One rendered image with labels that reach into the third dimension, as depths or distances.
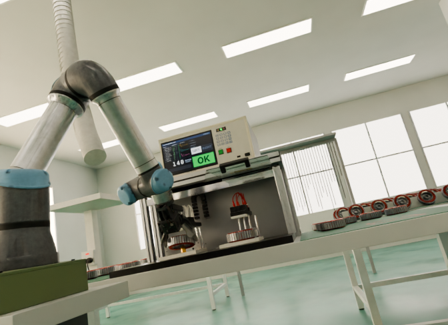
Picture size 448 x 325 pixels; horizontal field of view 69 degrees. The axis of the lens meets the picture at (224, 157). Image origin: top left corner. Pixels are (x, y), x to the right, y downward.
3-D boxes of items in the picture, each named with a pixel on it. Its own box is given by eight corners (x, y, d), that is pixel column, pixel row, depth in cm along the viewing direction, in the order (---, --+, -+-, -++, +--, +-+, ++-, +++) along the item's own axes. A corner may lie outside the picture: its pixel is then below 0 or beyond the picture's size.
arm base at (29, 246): (16, 270, 65) (16, 220, 68) (-37, 276, 70) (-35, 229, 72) (73, 260, 79) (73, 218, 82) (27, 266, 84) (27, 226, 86)
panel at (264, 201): (297, 231, 147) (281, 167, 154) (161, 259, 159) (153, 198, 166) (297, 231, 148) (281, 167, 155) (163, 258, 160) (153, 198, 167)
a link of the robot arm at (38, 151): (-25, 213, 76) (75, 54, 104) (-37, 220, 86) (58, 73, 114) (27, 232, 82) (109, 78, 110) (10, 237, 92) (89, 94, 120)
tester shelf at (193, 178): (281, 160, 139) (279, 150, 141) (137, 196, 152) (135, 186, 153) (287, 175, 181) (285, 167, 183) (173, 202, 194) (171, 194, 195)
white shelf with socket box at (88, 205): (109, 274, 180) (99, 192, 191) (51, 285, 187) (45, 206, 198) (139, 266, 213) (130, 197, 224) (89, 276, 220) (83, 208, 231)
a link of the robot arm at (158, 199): (154, 188, 129) (173, 184, 127) (158, 199, 130) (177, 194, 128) (148, 196, 121) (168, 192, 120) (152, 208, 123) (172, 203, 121)
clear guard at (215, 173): (269, 167, 114) (265, 151, 116) (204, 183, 119) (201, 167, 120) (277, 180, 145) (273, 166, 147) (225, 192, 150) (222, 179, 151)
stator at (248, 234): (253, 238, 120) (251, 228, 121) (224, 244, 123) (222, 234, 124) (259, 236, 131) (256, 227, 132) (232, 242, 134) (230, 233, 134)
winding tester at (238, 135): (255, 158, 145) (245, 115, 150) (164, 180, 153) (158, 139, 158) (265, 171, 182) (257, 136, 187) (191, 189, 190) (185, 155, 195)
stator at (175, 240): (189, 241, 125) (188, 232, 127) (163, 248, 127) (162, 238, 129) (199, 246, 135) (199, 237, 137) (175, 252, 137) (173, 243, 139)
